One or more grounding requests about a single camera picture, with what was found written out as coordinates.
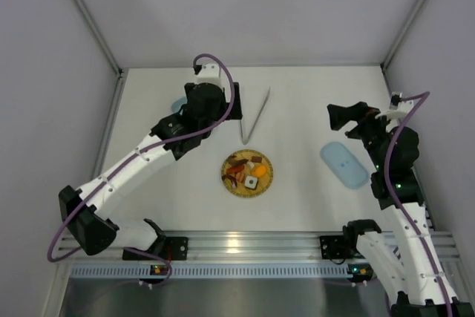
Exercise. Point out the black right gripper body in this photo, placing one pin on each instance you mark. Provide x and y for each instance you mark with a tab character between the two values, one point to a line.
361	120

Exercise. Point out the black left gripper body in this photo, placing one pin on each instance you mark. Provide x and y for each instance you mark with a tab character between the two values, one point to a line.
234	101

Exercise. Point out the rice sushi roll piece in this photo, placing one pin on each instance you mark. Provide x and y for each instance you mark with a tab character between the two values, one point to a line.
251	182

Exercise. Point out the orange fish-shaped food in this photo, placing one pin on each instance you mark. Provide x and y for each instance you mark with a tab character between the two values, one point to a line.
259	171

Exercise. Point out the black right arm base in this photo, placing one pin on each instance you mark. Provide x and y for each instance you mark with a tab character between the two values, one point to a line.
337	248

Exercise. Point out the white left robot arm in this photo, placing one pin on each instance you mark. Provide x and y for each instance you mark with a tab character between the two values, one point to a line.
86	211

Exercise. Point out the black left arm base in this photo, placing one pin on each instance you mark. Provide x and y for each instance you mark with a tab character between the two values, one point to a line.
170	249

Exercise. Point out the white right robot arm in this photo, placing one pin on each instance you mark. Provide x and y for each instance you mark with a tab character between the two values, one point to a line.
411	275

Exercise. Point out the light blue lunch box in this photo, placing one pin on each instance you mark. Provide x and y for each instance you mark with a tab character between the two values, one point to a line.
178	104

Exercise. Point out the light blue lunch box lid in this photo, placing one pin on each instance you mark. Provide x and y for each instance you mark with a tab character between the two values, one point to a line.
344	165

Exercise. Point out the dark grilled fish food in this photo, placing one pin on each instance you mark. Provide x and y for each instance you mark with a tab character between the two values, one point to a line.
233	160

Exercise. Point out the red bacon strip food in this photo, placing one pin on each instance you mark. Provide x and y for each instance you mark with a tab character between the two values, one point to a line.
239	177

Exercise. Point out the round bamboo plate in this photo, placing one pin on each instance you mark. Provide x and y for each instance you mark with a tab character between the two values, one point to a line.
263	183

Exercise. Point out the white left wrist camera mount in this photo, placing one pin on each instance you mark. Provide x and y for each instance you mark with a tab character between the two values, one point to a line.
208	73

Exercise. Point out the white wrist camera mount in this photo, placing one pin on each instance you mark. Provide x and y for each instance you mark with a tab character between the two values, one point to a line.
208	73
399	107

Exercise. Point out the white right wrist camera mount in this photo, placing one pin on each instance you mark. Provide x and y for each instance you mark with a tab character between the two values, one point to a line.
399	107

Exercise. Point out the slotted grey cable duct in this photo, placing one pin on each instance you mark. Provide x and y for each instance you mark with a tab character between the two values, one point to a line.
213	271

